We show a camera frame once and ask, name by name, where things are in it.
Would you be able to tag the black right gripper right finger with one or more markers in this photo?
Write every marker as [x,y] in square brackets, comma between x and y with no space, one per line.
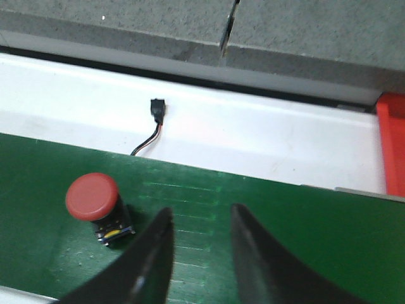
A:
[267,272]

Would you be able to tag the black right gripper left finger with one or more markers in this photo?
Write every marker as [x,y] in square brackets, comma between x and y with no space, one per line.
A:
[140,275]

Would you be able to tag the red mushroom push button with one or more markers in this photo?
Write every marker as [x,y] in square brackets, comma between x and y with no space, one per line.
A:
[95,198]

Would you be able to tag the green conveyor belt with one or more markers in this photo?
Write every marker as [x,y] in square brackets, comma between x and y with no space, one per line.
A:
[35,168]

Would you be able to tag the red plastic tray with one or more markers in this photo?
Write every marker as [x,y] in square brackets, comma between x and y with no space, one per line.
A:
[390,112]

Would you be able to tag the left grey stone slab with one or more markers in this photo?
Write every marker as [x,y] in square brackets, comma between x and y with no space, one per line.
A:
[124,32]

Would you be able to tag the grey stone slab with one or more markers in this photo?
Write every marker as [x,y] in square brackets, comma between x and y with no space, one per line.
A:
[353,43]
[124,32]

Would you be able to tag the right grey stone slab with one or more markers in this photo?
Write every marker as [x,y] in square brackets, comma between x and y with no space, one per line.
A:
[353,43]

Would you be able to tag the black connector with wires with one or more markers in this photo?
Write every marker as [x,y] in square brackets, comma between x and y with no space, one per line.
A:
[157,110]

